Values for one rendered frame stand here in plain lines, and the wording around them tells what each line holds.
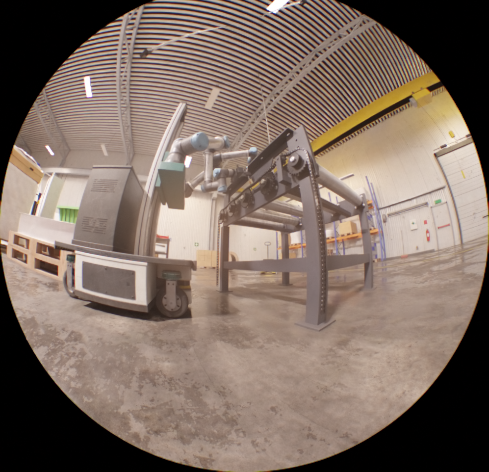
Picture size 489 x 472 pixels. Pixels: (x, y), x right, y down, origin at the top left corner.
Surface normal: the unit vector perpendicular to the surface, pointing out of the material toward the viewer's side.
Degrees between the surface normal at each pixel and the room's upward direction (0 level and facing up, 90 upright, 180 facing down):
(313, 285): 90
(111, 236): 90
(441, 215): 90
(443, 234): 90
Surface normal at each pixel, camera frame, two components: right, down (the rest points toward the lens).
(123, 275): 0.36, -0.22
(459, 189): -0.88, -0.12
